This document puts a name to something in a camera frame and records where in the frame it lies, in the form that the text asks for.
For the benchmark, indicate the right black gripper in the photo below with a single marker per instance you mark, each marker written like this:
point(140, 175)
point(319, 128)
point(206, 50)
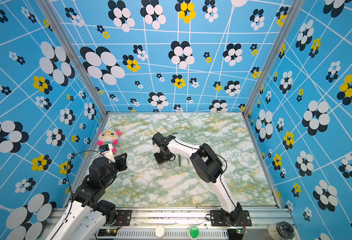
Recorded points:
point(159, 160)

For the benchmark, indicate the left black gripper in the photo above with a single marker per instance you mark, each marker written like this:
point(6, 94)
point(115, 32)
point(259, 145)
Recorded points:
point(122, 165)

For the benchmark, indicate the dark green gel pen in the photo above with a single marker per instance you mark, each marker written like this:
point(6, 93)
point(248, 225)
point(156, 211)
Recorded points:
point(119, 147)

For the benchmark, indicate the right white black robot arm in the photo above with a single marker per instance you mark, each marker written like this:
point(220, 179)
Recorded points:
point(208, 167)

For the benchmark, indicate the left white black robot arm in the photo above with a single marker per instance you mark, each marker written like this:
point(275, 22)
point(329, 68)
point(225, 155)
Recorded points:
point(87, 212)

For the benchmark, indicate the pink green plush toy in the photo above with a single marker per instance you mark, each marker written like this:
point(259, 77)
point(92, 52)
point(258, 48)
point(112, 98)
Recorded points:
point(109, 137)

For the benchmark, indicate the white push button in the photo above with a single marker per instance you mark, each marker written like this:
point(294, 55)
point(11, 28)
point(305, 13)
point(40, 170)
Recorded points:
point(160, 231)

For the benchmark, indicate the green push button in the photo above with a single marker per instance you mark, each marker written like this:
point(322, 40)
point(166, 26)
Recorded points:
point(193, 233)

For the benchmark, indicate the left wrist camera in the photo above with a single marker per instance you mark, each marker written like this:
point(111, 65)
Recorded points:
point(108, 152)

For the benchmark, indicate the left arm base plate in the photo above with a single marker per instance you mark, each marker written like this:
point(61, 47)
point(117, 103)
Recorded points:
point(122, 219)

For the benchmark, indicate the aluminium front rail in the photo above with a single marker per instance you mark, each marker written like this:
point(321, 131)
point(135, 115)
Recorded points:
point(177, 221)

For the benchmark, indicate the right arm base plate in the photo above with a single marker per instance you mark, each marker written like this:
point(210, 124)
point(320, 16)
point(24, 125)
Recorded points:
point(221, 219)

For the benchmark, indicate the left aluminium corner post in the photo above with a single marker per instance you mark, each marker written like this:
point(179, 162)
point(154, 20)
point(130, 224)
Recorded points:
point(48, 11)

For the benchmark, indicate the aluminium corner post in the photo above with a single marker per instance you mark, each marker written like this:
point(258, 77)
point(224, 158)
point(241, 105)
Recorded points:
point(272, 56)
point(48, 11)

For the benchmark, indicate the right aluminium corner post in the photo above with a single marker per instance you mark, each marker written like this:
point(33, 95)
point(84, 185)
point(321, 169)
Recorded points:
point(272, 56)

